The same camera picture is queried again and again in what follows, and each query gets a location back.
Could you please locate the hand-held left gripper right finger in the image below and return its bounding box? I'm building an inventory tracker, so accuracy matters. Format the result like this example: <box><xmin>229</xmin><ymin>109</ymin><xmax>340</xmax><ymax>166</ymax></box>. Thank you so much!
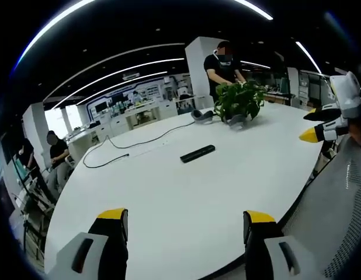
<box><xmin>242</xmin><ymin>209</ymin><xmax>323</xmax><ymax>280</ymax></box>

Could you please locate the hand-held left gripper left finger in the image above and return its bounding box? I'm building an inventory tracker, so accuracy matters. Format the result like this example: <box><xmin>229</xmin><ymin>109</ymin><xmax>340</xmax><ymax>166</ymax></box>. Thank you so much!
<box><xmin>47</xmin><ymin>208</ymin><xmax>130</xmax><ymax>280</ymax></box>

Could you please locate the black remote control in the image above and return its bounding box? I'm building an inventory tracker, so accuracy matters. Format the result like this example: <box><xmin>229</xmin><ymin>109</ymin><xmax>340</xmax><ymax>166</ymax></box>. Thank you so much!
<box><xmin>179</xmin><ymin>144</ymin><xmax>216</xmax><ymax>164</ymax></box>

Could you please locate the grey mesh office chair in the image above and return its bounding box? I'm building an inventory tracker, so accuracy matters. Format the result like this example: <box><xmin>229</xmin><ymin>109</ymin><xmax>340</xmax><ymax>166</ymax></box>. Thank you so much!
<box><xmin>278</xmin><ymin>133</ymin><xmax>361</xmax><ymax>280</ymax></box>

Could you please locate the green potted plant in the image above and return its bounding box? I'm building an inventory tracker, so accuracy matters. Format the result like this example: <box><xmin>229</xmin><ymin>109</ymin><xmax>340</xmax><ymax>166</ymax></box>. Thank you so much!
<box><xmin>212</xmin><ymin>80</ymin><xmax>268</xmax><ymax>123</ymax></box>

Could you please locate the grey curved device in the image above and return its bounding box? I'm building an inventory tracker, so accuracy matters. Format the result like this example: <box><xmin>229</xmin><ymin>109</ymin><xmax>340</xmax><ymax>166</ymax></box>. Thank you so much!
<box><xmin>227</xmin><ymin>114</ymin><xmax>248</xmax><ymax>131</ymax></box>

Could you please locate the grey headset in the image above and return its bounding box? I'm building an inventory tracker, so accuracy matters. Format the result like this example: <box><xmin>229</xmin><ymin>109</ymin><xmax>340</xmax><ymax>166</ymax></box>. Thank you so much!
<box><xmin>190</xmin><ymin>108</ymin><xmax>214</xmax><ymax>126</ymax></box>

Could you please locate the white pillar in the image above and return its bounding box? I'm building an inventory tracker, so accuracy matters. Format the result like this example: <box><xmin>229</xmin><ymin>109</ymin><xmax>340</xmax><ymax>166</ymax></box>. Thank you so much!
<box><xmin>185</xmin><ymin>36</ymin><xmax>225</xmax><ymax>110</ymax></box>

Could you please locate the white display counter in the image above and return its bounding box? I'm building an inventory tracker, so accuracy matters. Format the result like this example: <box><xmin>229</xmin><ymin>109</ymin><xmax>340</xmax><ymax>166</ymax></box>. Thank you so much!
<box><xmin>92</xmin><ymin>99</ymin><xmax>180</xmax><ymax>138</ymax></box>

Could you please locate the black cable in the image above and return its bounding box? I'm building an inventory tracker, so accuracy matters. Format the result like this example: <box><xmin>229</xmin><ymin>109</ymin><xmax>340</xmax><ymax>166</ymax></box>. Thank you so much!
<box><xmin>82</xmin><ymin>120</ymin><xmax>199</xmax><ymax>169</ymax></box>

